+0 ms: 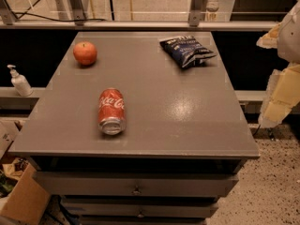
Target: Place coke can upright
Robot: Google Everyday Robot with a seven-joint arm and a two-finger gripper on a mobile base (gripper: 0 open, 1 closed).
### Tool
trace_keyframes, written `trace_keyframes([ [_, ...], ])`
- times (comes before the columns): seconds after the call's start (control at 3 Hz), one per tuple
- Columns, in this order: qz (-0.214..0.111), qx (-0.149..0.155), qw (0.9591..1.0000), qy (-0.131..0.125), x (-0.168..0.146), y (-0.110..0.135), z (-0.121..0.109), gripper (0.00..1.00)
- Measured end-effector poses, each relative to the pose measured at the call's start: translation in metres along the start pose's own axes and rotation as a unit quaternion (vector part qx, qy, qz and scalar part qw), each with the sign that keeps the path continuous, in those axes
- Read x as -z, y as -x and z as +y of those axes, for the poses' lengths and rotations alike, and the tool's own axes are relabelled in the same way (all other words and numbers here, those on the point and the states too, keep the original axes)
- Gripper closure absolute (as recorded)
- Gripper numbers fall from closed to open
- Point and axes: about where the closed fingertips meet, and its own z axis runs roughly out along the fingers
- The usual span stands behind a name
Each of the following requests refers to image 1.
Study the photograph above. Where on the drawer knob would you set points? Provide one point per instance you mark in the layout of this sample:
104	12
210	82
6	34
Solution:
136	192
140	215

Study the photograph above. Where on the red coke can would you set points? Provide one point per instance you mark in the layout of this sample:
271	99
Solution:
111	112

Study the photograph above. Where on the red apple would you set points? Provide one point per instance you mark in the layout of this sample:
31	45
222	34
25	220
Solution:
85	53

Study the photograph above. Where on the grey drawer cabinet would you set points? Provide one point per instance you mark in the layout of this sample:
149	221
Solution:
184	142

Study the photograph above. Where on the blue chip bag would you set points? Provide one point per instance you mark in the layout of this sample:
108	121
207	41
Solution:
186	51

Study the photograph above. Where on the white pump soap bottle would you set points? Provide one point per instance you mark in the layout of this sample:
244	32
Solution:
20	83

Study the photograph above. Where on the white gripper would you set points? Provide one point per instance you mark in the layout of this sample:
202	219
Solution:
291	37

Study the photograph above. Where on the top drawer knob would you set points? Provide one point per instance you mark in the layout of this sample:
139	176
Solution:
136	192

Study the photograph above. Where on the cardboard box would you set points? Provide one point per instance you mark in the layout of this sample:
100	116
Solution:
27	201

